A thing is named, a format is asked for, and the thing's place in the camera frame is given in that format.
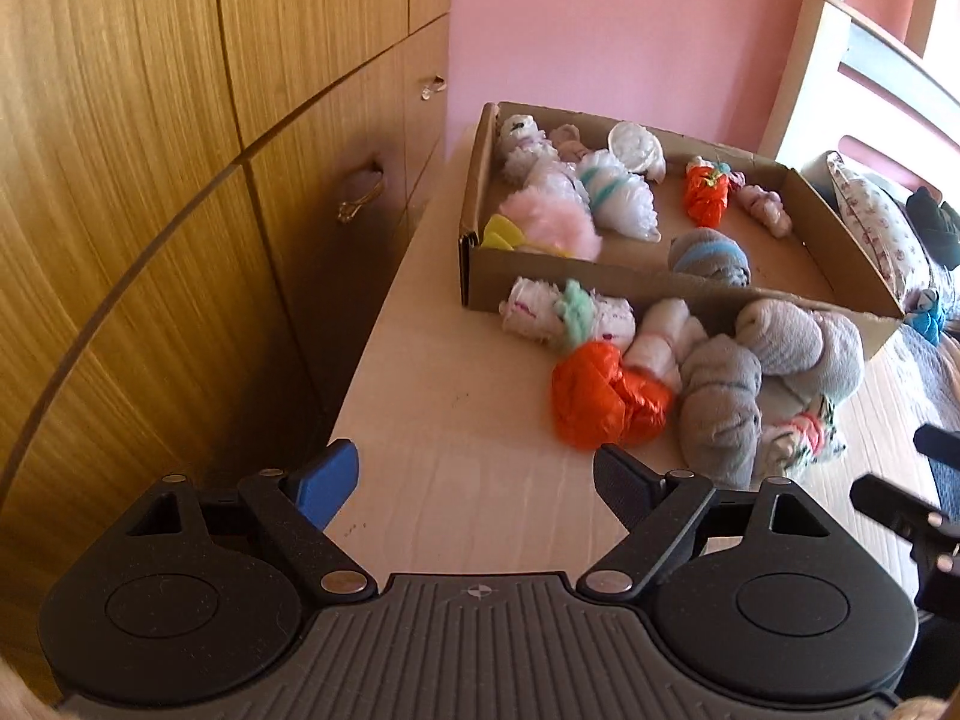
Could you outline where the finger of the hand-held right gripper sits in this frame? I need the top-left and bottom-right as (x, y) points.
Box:
(850, 472), (960, 580)
(913, 424), (960, 467)

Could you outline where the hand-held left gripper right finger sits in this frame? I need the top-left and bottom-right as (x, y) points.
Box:
(576, 444), (833, 605)

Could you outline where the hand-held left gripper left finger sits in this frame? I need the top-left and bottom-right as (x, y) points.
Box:
(124, 439), (377, 605)

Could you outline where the cardboard box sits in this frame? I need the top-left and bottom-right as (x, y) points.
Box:
(459, 101), (906, 362)

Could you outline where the grey blue striped sock roll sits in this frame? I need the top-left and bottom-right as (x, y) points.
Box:
(667, 228), (752, 287)

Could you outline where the pink furry toy with eyes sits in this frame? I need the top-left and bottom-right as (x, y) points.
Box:
(495, 191), (602, 260)

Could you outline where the white teal-striped sock bundle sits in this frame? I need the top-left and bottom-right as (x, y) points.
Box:
(574, 150), (666, 242)

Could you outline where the small orange bundle green bow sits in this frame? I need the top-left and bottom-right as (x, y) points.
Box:
(684, 156), (733, 227)

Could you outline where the white grey-striped sock roll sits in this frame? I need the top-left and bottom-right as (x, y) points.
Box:
(606, 121), (667, 182)

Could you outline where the brown sock roll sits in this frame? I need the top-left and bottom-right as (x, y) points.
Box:
(550, 124), (592, 164)

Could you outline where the white lilac bundle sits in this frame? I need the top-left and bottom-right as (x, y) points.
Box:
(497, 112), (562, 182)

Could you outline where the blue patterned blanket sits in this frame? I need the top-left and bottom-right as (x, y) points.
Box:
(889, 330), (960, 500)

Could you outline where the large orange wrapped bundle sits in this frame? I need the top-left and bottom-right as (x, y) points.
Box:
(551, 340), (674, 452)

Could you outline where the white floral sock bundle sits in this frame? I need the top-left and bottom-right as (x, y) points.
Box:
(759, 396), (850, 479)

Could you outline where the dark grey sock roll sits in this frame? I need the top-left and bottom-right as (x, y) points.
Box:
(677, 335), (764, 490)

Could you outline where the small blue toy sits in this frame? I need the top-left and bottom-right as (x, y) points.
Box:
(903, 288), (951, 346)

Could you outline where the small white sock roll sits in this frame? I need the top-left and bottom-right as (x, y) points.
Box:
(624, 298), (707, 392)

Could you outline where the light grey sock pair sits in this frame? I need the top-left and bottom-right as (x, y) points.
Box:
(733, 298), (865, 400)

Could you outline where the white bundle with green bow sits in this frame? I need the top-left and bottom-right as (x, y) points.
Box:
(499, 277), (638, 351)

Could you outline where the black cloth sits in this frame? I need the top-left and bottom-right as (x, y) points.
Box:
(905, 187), (960, 272)

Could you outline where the floral pillow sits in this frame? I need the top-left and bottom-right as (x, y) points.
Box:
(823, 151), (940, 302)

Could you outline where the wooden wardrobe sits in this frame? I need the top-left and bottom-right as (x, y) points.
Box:
(0, 0), (456, 700)

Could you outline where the white wooden bed headboard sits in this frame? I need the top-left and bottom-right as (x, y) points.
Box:
(756, 0), (960, 192)

